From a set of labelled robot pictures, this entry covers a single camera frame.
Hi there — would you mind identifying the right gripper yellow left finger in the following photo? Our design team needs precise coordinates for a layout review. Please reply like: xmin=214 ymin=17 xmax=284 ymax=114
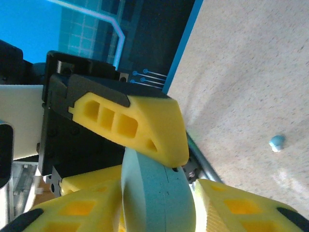
xmin=0 ymin=180 xmax=125 ymax=232

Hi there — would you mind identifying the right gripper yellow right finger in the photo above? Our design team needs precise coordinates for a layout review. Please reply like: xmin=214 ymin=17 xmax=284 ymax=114
xmin=194 ymin=179 xmax=309 ymax=232

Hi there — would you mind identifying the blue earbud charging case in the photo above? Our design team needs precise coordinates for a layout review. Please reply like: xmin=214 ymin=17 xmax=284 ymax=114
xmin=120 ymin=146 xmax=197 ymax=232

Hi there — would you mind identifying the blue wireless earbud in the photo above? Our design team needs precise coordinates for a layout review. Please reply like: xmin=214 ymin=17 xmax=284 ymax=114
xmin=268 ymin=134 xmax=286 ymax=153

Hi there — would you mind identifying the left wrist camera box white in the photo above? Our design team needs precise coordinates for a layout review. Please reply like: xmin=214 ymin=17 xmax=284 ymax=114
xmin=0 ymin=84 xmax=44 ymax=191

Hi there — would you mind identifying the aluminium side rail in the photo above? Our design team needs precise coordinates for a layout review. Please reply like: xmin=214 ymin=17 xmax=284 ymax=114
xmin=187 ymin=134 xmax=224 ymax=186

